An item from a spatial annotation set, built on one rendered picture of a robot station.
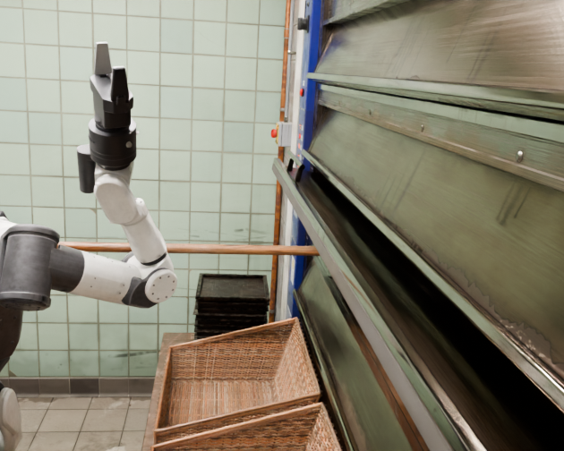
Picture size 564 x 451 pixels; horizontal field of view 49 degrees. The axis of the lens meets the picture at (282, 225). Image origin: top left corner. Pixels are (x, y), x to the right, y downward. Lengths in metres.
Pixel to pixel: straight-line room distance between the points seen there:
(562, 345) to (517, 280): 0.12
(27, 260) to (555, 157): 0.91
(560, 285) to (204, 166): 2.52
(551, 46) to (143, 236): 0.89
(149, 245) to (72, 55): 1.88
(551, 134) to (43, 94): 2.68
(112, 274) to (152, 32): 1.89
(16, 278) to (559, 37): 0.96
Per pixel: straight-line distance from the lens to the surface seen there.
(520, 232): 0.80
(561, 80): 0.68
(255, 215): 3.13
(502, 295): 0.78
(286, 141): 2.72
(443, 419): 0.61
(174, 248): 1.88
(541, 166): 0.74
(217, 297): 2.36
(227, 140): 3.06
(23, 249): 1.23
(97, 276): 1.30
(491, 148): 0.85
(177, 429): 1.84
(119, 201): 1.25
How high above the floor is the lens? 1.74
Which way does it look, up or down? 14 degrees down
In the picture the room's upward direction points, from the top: 3 degrees clockwise
